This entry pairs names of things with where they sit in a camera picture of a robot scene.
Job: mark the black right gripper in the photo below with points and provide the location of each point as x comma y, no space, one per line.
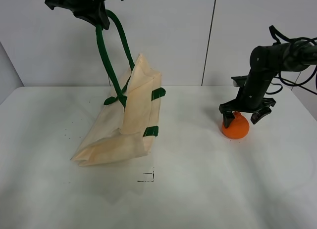
250,99

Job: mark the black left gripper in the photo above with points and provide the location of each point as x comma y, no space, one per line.
91,11

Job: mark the orange with stem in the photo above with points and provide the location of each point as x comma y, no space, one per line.
238,128

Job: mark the white linen bag green handles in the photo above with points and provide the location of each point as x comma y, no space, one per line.
129,121

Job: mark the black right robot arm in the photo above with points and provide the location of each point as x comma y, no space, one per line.
266,62

